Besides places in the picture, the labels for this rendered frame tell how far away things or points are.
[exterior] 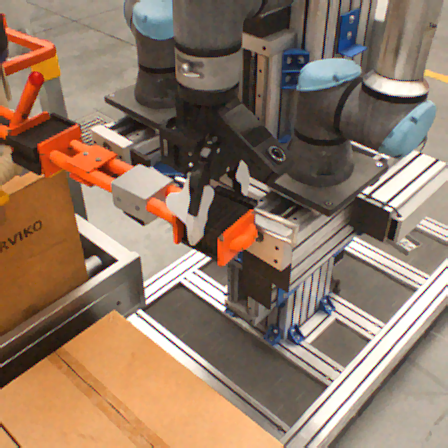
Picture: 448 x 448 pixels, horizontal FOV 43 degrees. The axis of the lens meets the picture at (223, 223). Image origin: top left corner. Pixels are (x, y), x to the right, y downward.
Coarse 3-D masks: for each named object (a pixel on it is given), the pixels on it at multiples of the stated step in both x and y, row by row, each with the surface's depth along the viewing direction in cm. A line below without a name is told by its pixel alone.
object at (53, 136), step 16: (48, 112) 95; (16, 128) 90; (32, 128) 92; (48, 128) 93; (64, 128) 93; (80, 128) 92; (16, 144) 88; (32, 144) 88; (48, 144) 87; (64, 144) 90; (16, 160) 91; (32, 160) 90; (48, 160) 88
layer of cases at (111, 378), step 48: (96, 336) 148; (144, 336) 148; (48, 384) 136; (96, 384) 136; (144, 384) 136; (192, 384) 136; (0, 432) 127; (48, 432) 127; (96, 432) 127; (144, 432) 127; (192, 432) 127; (240, 432) 127
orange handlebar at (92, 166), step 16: (16, 32) 127; (32, 48) 124; (48, 48) 120; (16, 64) 115; (32, 64) 118; (0, 112) 99; (0, 128) 94; (80, 144) 90; (64, 160) 87; (80, 160) 86; (96, 160) 85; (112, 160) 86; (80, 176) 85; (96, 176) 83; (160, 208) 78; (240, 240) 72
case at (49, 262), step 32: (32, 192) 134; (64, 192) 142; (0, 224) 130; (32, 224) 138; (64, 224) 146; (0, 256) 134; (32, 256) 142; (64, 256) 151; (0, 288) 138; (32, 288) 146; (64, 288) 156; (0, 320) 142
